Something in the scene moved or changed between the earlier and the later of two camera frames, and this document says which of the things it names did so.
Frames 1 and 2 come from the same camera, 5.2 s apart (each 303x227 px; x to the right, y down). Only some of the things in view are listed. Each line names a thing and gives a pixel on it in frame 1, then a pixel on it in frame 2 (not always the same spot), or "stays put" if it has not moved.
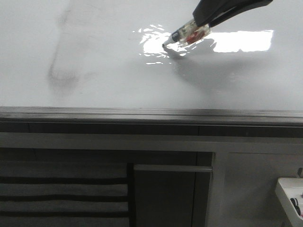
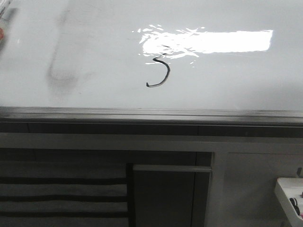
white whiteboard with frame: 98,68 stays put
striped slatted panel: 59,194 stays put
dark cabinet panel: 172,196 stays put
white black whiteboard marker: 188,34 -> 4,6
